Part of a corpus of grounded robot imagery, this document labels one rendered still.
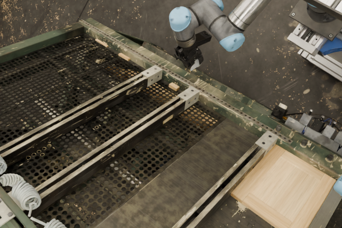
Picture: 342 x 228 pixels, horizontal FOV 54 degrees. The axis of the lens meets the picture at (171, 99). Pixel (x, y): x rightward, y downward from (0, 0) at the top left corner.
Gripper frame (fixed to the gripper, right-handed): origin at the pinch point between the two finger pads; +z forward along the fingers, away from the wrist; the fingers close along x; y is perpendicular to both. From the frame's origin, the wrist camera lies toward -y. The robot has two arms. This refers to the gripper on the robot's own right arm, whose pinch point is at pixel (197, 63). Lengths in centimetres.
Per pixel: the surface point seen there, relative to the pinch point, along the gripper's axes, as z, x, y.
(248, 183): 28, 45, 20
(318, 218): 26, 74, 12
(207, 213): 10, 44, 41
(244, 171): 24, 41, 18
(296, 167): 40, 55, -3
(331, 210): 30, 76, 5
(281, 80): 113, 2, -68
